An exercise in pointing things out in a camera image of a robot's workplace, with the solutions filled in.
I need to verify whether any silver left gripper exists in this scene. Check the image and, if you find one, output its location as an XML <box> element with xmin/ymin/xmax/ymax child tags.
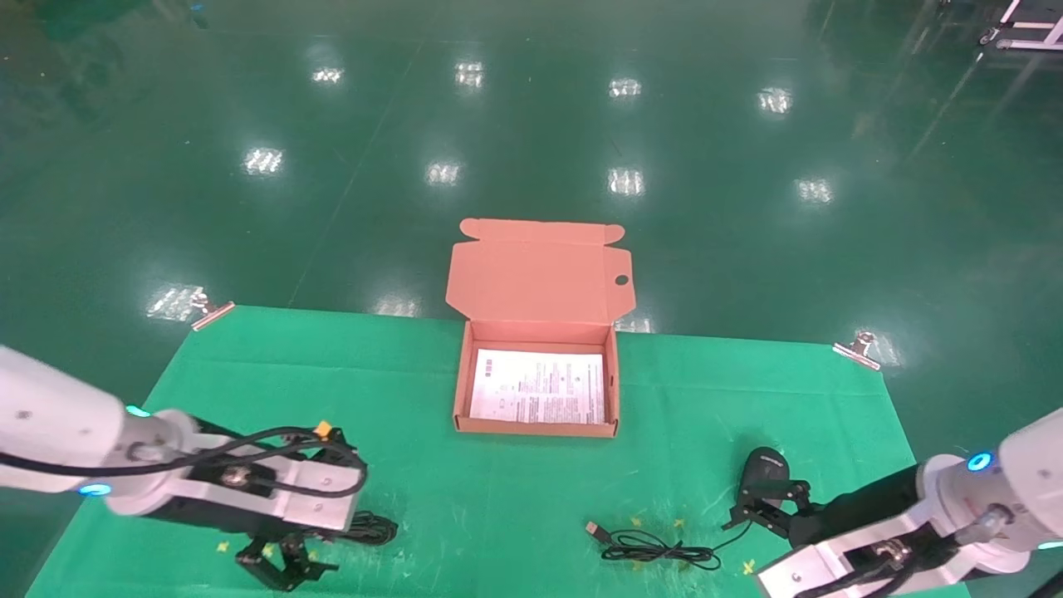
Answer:
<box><xmin>166</xmin><ymin>430</ymin><xmax>365</xmax><ymax>591</ymax></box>

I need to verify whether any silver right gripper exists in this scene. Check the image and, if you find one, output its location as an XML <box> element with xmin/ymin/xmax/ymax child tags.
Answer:
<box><xmin>721</xmin><ymin>463</ymin><xmax>991</xmax><ymax>598</ymax></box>

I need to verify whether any black wired computer mouse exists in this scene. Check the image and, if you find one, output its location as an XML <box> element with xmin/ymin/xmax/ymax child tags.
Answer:
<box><xmin>585</xmin><ymin>447</ymin><xmax>791</xmax><ymax>572</ymax></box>

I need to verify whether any black data cable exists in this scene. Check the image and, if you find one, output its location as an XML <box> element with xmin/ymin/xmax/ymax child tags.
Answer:
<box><xmin>331</xmin><ymin>512</ymin><xmax>399</xmax><ymax>547</ymax></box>

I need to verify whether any open brown cardboard box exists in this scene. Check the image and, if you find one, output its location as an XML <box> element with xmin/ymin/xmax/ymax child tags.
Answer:
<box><xmin>445</xmin><ymin>218</ymin><xmax>637</xmax><ymax>439</ymax></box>

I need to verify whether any metal table clamp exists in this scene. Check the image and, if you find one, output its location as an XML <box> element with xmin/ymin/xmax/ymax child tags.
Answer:
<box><xmin>190</xmin><ymin>290</ymin><xmax>237</xmax><ymax>332</ymax></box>
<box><xmin>832</xmin><ymin>331</ymin><xmax>883</xmax><ymax>372</ymax></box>

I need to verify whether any green table cloth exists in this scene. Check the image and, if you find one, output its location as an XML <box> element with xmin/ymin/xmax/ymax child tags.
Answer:
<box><xmin>25</xmin><ymin>305</ymin><xmax>972</xmax><ymax>598</ymax></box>

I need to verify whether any white printed instruction sheet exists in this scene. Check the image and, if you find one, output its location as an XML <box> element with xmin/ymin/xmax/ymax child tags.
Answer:
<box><xmin>469</xmin><ymin>349</ymin><xmax>606</xmax><ymax>425</ymax></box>

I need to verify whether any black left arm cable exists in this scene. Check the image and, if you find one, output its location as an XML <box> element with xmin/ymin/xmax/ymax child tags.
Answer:
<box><xmin>0</xmin><ymin>420</ymin><xmax>369</xmax><ymax>500</ymax></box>

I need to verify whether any white metal cart frame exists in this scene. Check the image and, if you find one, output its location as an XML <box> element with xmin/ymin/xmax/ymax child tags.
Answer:
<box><xmin>978</xmin><ymin>0</ymin><xmax>1063</xmax><ymax>52</ymax></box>

